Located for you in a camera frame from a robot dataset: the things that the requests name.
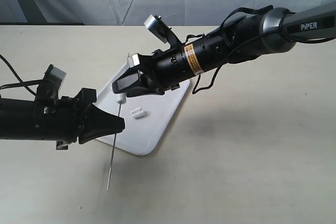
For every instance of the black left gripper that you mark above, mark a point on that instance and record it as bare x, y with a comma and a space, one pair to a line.
69, 120

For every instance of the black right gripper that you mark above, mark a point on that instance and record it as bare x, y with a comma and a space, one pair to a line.
165, 70

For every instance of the white marshmallow bottom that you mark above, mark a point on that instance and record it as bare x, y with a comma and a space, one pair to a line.
121, 98

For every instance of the white marshmallow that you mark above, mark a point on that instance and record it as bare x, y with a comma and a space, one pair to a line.
121, 98
140, 113
134, 112

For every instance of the white marshmallow top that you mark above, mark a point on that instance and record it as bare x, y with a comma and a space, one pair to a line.
134, 112

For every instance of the thin metal skewer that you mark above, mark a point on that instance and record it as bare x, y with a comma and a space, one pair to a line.
112, 156

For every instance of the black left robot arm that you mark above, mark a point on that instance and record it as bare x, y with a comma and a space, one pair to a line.
16, 118

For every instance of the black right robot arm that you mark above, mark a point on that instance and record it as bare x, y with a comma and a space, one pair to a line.
244, 35

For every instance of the white rectangular plastic tray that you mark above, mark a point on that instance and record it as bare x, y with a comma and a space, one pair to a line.
141, 136

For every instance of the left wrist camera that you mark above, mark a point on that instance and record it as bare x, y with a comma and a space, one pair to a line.
51, 83

